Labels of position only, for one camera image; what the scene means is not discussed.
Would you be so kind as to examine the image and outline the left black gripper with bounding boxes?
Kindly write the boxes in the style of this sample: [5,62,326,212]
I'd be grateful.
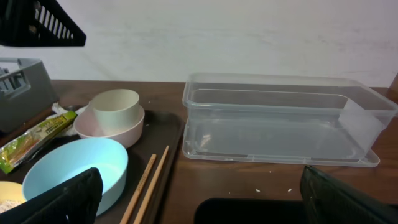
[1,0,86,47]

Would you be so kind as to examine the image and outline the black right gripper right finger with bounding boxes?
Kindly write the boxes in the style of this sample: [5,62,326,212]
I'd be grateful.
[300,166,397,224]

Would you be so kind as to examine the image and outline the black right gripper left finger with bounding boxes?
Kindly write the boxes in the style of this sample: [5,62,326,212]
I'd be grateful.
[1,167,103,224]

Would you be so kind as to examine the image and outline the pink plastic bowl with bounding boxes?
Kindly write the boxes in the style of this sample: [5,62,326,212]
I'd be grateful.
[73,106,145,148]

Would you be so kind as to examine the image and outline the green snack wrapper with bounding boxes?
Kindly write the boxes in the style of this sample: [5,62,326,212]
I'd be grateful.
[1,111,77,174]

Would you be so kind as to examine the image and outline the grey dishwasher rack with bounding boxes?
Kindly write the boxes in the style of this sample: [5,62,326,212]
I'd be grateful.
[1,58,58,133]

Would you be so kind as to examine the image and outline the light blue bowl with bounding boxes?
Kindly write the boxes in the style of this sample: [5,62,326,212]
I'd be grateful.
[22,138,129,216]

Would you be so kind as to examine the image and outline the yellow plate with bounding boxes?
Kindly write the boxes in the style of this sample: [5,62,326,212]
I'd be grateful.
[0,181,25,213]

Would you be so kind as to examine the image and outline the right wooden chopstick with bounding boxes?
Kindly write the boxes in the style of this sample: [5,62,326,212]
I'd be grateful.
[134,146,169,224]

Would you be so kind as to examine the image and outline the wooden chopstick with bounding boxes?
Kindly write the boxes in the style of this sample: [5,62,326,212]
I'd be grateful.
[120,154,157,224]
[134,146,169,224]

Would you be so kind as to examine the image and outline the left wooden chopstick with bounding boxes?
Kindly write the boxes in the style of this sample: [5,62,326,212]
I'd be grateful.
[120,154,157,224]

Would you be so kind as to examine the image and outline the clear plastic bin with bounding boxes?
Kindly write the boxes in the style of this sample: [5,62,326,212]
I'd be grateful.
[182,73,397,167]

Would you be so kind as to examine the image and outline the cream plastic cup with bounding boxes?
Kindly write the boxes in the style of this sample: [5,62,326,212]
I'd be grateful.
[90,89,140,136]

